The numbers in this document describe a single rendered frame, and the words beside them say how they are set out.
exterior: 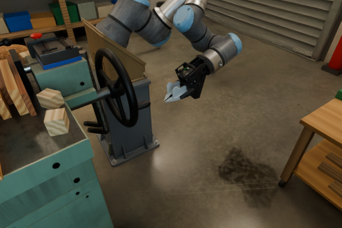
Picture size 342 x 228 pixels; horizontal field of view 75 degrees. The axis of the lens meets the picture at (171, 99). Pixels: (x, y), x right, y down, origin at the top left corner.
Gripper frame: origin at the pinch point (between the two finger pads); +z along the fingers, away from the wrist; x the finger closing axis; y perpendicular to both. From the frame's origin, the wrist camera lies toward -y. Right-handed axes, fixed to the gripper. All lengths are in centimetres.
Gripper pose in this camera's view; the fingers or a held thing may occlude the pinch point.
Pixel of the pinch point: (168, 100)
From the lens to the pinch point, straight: 83.3
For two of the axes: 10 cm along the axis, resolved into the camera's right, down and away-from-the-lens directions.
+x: 5.9, 4.8, -6.5
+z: -7.6, 6.1, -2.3
